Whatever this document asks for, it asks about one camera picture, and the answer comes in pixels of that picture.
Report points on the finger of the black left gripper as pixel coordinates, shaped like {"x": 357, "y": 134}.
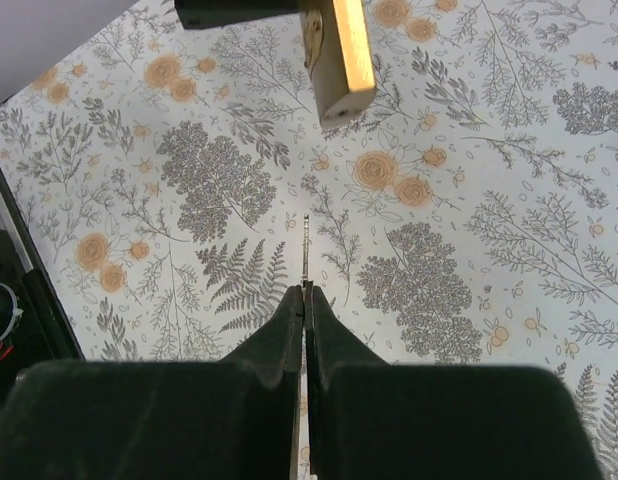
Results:
{"x": 207, "y": 14}

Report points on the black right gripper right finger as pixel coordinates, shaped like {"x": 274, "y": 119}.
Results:
{"x": 369, "y": 419}

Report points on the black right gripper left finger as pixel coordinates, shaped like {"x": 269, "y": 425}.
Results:
{"x": 235, "y": 418}

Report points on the floral patterned table mat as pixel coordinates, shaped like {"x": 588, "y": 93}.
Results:
{"x": 470, "y": 214}

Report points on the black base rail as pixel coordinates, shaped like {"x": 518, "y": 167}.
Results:
{"x": 34, "y": 327}

